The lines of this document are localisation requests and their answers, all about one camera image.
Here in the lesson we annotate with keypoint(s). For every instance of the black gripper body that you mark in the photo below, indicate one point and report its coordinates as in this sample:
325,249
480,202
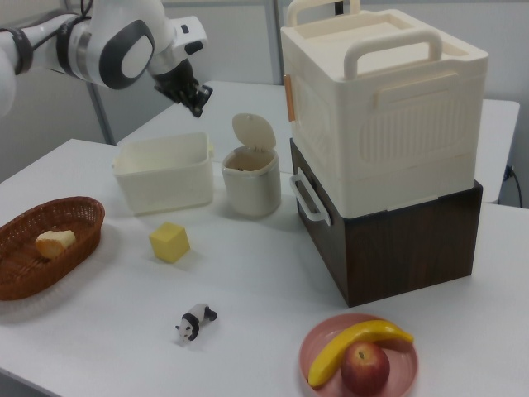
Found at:
173,80

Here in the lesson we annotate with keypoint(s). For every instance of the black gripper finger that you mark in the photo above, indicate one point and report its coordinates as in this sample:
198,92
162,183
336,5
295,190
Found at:
196,108
205,93

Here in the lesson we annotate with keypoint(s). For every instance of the cream trash can lid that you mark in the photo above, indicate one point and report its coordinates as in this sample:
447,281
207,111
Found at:
252,130

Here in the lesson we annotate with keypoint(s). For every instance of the cream trash can body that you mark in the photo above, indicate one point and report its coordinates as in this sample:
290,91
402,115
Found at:
250,192

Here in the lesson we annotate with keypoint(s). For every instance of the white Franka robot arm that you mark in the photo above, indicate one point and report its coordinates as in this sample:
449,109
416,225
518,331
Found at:
82,37

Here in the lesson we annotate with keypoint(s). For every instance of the orange latch strip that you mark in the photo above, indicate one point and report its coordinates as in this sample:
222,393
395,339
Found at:
290,99

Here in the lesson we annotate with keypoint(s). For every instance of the white open plastic bin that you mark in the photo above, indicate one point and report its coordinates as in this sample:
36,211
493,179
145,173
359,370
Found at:
165,190

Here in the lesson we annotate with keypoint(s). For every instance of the yellow cube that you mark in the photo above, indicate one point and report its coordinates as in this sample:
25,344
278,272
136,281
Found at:
169,244

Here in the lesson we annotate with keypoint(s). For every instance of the bread piece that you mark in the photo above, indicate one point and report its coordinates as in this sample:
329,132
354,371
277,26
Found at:
53,243

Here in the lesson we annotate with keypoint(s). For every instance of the panda figurine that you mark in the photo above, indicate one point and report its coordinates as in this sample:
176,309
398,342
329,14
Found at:
196,318

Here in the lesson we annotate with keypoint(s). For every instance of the brown wicker basket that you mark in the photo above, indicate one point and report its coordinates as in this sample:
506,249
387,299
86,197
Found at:
25,273

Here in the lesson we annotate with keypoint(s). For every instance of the dark wooden drawer box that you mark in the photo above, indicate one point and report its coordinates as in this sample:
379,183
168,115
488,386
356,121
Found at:
405,252

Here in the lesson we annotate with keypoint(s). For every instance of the yellow banana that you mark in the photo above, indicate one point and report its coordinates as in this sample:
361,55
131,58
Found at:
330,353

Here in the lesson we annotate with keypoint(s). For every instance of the red apple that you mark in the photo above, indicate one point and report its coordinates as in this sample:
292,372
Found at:
365,370

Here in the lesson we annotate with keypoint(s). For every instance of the pink plate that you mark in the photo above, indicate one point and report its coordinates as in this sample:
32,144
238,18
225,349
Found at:
401,364

